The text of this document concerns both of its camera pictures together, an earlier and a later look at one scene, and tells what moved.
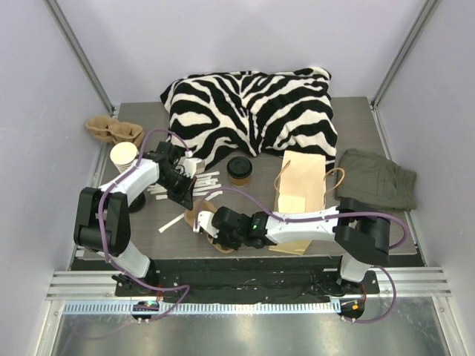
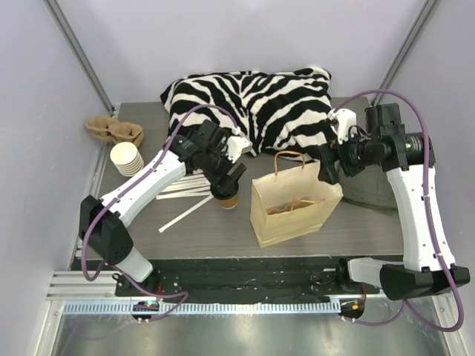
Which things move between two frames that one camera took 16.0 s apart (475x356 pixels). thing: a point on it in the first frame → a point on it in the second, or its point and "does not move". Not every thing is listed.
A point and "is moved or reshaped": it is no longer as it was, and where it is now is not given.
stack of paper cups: x=123 y=154 does not move
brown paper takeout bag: x=301 y=189 is moved or reshaped
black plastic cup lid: x=239 y=167 is moved or reshaped
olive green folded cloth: x=372 y=178 does not move
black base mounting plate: x=248 y=281 does not move
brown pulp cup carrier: x=192 y=215 → x=293 y=205
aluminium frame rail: x=56 y=10 does not move
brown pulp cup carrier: x=108 y=129 does not move
